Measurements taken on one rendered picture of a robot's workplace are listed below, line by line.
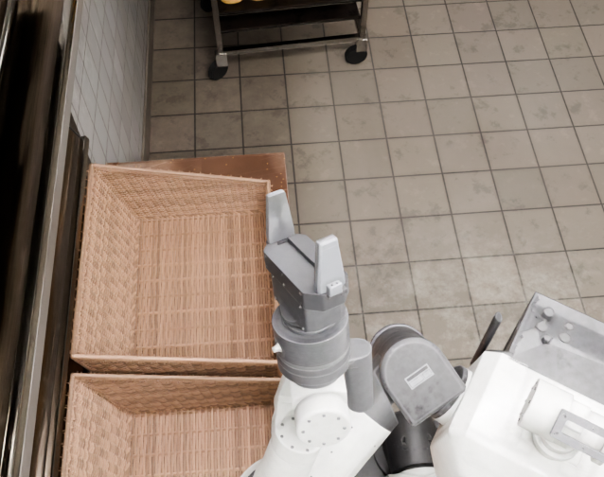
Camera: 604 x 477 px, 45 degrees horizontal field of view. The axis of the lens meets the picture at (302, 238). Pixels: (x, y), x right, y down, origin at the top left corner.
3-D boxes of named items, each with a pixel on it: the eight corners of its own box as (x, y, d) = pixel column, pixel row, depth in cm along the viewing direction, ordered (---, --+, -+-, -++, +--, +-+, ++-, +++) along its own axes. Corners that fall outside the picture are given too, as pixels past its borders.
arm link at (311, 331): (311, 221, 85) (318, 300, 92) (237, 250, 82) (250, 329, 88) (372, 275, 76) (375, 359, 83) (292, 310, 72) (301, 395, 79)
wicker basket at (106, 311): (95, 402, 185) (64, 360, 162) (109, 218, 215) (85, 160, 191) (286, 388, 187) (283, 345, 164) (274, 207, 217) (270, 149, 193)
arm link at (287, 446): (294, 336, 92) (267, 409, 99) (302, 388, 85) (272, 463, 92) (343, 344, 94) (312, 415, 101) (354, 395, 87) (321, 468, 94)
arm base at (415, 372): (349, 368, 117) (390, 310, 117) (414, 414, 118) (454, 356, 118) (360, 391, 102) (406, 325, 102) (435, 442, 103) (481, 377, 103)
